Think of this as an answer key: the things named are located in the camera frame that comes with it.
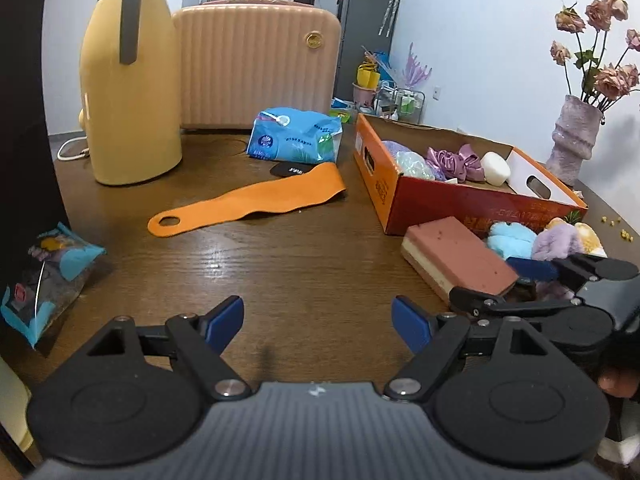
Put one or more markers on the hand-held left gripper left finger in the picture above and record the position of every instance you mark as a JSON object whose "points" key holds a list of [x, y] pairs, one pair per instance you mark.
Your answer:
{"points": [[225, 322]]}

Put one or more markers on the lavender fabric pouch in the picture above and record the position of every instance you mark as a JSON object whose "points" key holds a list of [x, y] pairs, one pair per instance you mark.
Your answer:
{"points": [[397, 149]]}

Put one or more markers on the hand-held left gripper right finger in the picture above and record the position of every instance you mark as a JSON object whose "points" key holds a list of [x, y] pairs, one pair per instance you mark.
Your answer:
{"points": [[412, 325]]}

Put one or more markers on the yellow thermos jug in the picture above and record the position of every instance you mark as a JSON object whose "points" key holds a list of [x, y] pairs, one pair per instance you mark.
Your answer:
{"points": [[130, 110]]}

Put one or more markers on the pink textured vase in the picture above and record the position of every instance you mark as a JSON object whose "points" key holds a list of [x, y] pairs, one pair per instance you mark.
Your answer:
{"points": [[575, 140]]}

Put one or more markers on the dried pink roses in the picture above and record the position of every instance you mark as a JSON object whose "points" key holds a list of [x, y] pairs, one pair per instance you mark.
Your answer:
{"points": [[610, 75]]}

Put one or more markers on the pink brick sponge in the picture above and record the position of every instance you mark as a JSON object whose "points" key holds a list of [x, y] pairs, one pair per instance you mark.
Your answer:
{"points": [[460, 255]]}

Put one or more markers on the folded white umbrella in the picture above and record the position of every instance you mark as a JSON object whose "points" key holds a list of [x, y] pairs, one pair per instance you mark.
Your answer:
{"points": [[391, 5]]}

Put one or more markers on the orange cardboard box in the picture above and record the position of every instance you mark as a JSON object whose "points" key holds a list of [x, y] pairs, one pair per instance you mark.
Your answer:
{"points": [[450, 205]]}

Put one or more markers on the light blue fluffy cloth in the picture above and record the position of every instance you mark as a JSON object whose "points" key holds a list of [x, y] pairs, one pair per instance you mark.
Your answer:
{"points": [[510, 240]]}

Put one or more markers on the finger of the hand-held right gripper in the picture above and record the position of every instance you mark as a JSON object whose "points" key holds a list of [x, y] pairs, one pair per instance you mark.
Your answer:
{"points": [[475, 302], [532, 267]]}

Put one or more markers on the clear bag of mesh sponge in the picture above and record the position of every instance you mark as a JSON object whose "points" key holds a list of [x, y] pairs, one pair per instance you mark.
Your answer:
{"points": [[415, 165]]}

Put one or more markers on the purple coral decoration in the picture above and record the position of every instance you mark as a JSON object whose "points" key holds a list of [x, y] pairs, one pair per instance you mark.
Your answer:
{"points": [[416, 67]]}

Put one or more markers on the black paper bag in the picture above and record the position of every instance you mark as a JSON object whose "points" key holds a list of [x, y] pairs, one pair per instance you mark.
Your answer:
{"points": [[25, 135]]}

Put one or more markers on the purple fluffy headband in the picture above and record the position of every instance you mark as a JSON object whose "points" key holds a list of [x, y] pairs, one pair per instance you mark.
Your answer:
{"points": [[557, 242]]}

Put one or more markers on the purple satin scrunchie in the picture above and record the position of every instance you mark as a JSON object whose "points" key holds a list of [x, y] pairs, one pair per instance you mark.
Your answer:
{"points": [[457, 162]]}

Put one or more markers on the person's right hand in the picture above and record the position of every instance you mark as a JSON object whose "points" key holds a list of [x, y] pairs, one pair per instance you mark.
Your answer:
{"points": [[620, 380]]}

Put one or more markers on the blue tissue pack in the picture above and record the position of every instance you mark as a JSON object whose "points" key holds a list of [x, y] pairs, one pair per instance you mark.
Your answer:
{"points": [[295, 137]]}

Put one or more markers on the yellow bag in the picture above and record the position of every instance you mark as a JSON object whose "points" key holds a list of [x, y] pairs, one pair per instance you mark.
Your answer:
{"points": [[367, 76]]}

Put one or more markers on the blue snack packet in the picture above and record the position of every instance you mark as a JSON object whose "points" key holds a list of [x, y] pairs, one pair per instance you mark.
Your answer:
{"points": [[50, 275]]}

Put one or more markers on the grey refrigerator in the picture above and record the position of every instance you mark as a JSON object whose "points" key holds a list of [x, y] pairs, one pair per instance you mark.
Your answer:
{"points": [[365, 35]]}

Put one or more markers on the pink plant pot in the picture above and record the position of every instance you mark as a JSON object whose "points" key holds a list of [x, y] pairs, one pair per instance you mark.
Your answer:
{"points": [[363, 96]]}

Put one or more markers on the scattered yellow crumbs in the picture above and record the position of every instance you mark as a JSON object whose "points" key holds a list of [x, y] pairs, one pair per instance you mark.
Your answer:
{"points": [[620, 227]]}

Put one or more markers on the yellow white plush toy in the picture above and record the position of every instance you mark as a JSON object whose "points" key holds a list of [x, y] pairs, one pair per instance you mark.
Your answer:
{"points": [[592, 240]]}

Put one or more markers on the small pink suitcase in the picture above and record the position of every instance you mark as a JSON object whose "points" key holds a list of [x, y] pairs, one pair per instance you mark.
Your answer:
{"points": [[250, 65]]}

